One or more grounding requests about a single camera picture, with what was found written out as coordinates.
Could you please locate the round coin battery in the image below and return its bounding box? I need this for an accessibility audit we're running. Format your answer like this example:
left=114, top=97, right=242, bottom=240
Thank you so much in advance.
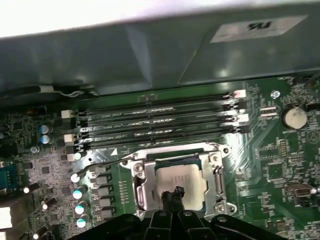
left=279, top=104, right=309, bottom=131

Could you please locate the green motherboard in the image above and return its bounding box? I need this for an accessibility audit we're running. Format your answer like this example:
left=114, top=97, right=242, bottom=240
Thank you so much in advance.
left=0, top=74, right=320, bottom=240

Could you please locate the thin metal locking lever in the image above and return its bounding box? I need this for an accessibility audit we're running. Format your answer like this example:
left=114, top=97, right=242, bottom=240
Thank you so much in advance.
left=74, top=155, right=138, bottom=177

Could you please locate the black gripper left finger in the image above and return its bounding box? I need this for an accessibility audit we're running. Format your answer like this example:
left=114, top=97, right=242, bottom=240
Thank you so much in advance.
left=72, top=191, right=176, bottom=240

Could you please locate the CPU socket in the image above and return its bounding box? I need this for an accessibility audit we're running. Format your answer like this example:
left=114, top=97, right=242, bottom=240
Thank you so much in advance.
left=119, top=142, right=238, bottom=218

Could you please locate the metal socket cover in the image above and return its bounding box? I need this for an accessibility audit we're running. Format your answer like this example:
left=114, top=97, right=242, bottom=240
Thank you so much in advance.
left=131, top=149, right=227, bottom=213

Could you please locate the white printed sticker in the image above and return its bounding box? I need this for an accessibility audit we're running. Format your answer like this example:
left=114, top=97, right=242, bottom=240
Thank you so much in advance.
left=209, top=14, right=309, bottom=44

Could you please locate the blue rear port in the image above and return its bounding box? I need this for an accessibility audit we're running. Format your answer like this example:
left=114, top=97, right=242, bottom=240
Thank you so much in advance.
left=0, top=162, right=20, bottom=194

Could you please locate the black PC case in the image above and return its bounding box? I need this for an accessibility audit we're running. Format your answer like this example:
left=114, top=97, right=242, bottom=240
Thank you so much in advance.
left=0, top=9, right=320, bottom=106

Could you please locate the silver CPU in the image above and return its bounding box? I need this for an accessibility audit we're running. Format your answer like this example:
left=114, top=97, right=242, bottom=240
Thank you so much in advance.
left=153, top=159, right=211, bottom=212

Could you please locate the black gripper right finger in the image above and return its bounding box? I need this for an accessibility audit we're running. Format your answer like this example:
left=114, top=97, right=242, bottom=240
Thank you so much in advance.
left=172, top=186, right=288, bottom=240

